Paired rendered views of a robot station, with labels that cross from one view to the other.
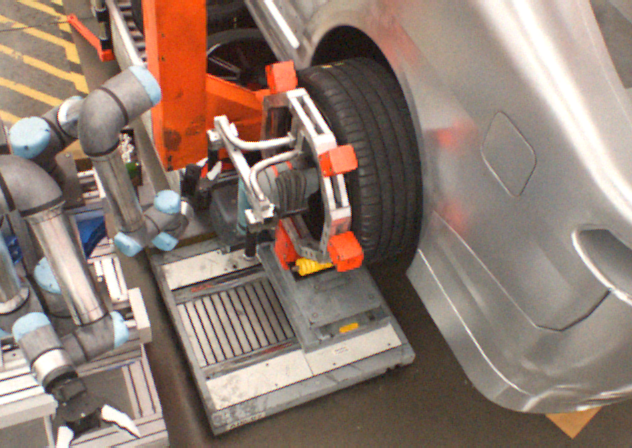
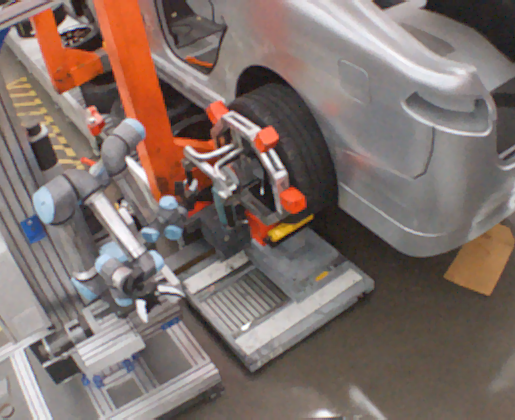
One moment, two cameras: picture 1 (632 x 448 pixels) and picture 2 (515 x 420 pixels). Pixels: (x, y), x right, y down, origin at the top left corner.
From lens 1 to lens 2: 0.71 m
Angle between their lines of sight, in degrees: 11
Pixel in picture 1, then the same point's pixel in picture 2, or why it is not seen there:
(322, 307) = (298, 267)
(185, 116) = (166, 164)
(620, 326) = (450, 150)
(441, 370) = (395, 287)
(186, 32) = (152, 106)
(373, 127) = (281, 114)
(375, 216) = (302, 168)
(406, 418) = (380, 322)
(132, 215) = (147, 212)
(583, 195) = (395, 78)
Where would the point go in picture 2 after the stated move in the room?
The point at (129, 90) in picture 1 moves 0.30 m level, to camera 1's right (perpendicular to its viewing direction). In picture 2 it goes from (125, 131) to (198, 117)
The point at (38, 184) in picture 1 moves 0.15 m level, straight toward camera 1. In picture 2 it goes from (88, 178) to (104, 199)
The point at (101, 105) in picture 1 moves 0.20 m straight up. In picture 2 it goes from (112, 142) to (98, 101)
